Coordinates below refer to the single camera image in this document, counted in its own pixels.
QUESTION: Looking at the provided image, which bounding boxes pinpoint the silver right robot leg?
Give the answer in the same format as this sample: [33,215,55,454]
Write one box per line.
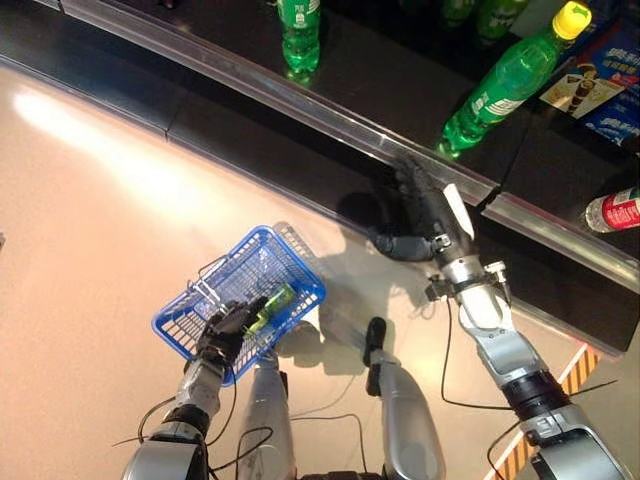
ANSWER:
[362,316,446,480]

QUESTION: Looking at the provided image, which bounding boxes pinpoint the blue Oreo box cone picture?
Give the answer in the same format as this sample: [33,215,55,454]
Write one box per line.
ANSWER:
[538,17,640,121]

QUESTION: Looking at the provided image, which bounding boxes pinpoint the water bottle red label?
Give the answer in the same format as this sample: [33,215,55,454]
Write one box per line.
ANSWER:
[584,186,640,235]

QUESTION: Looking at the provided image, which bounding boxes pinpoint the blue plastic shopping basket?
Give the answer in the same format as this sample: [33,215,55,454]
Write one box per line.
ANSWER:
[151,223,327,389]

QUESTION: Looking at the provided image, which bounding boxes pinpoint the silver left robot leg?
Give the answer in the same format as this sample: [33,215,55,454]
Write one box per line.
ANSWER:
[234,357,299,480]

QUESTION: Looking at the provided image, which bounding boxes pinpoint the green Sprite bottle yellow cap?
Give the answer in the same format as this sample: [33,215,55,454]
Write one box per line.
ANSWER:
[438,0,594,160]
[277,0,322,76]

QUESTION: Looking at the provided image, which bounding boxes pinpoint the black shelf clear price rail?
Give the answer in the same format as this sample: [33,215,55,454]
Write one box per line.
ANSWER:
[0,0,640,354]
[58,0,640,284]

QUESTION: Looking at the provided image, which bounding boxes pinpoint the yellow black hazard tape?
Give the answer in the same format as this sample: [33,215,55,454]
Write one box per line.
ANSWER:
[492,343,601,480]

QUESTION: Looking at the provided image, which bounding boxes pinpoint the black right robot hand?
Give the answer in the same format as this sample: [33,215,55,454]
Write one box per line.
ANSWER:
[367,154,476,261]

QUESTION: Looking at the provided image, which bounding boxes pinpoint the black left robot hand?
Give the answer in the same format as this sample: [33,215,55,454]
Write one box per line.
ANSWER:
[192,295,271,374]

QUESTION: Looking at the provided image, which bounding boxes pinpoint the silver robot leg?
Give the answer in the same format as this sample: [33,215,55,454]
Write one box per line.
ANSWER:
[362,316,446,480]
[234,357,299,480]

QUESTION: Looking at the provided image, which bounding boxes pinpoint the flat blue Oreo box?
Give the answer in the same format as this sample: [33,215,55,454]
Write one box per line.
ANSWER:
[582,84,640,149]

